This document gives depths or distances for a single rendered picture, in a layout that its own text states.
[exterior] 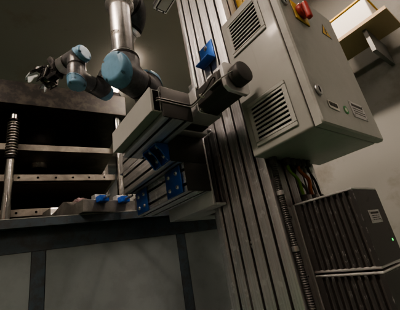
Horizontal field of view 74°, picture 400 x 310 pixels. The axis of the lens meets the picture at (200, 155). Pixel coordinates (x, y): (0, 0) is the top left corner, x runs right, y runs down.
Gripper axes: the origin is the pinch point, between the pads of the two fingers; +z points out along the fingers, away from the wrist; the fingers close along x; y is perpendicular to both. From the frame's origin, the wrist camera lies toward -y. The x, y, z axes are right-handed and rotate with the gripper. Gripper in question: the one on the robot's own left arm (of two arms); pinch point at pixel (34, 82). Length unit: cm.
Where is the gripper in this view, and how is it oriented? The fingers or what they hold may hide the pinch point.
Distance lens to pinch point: 156.3
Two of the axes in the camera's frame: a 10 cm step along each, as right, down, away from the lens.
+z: -8.7, 3.1, 3.9
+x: 4.8, 3.7, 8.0
